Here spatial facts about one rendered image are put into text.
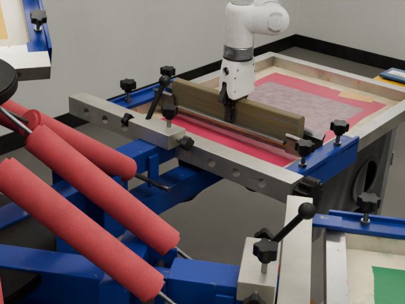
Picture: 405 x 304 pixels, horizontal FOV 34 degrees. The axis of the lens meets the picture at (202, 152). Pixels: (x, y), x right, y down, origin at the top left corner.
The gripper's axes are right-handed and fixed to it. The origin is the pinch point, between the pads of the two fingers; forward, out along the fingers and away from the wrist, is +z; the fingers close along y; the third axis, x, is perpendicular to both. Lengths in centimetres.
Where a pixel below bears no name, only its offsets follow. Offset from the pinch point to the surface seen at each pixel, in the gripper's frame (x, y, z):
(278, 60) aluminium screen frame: 23, 57, 4
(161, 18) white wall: 201, 192, 47
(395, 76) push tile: -12, 74, 6
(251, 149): -8.5, -3.5, 6.5
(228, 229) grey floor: 60, 86, 102
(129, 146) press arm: 1.7, -36.7, -2.4
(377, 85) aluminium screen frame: -14, 57, 4
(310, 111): -6.1, 29.4, 6.7
